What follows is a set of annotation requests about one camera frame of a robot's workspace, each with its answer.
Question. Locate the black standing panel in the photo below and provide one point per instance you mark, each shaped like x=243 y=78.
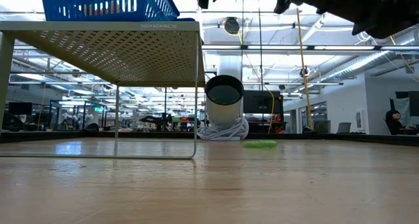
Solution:
x=414 y=103

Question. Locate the black background robot arm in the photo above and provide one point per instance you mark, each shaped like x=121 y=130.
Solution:
x=155 y=120

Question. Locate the black round ceiling reel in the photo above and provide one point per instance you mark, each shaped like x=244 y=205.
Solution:
x=304 y=72
x=231 y=26

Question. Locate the person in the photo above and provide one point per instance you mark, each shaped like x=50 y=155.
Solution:
x=393 y=122

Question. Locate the blue plastic basket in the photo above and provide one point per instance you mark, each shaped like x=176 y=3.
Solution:
x=186 y=20
x=108 y=16

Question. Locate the small dark monitor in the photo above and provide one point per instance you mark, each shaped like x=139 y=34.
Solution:
x=20 y=108

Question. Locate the green perforated metal shelf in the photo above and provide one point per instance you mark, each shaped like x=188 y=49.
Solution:
x=98 y=26

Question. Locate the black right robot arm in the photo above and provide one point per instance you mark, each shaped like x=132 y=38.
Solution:
x=389 y=14

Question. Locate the black monitor screen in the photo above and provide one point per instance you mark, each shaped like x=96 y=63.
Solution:
x=262 y=103

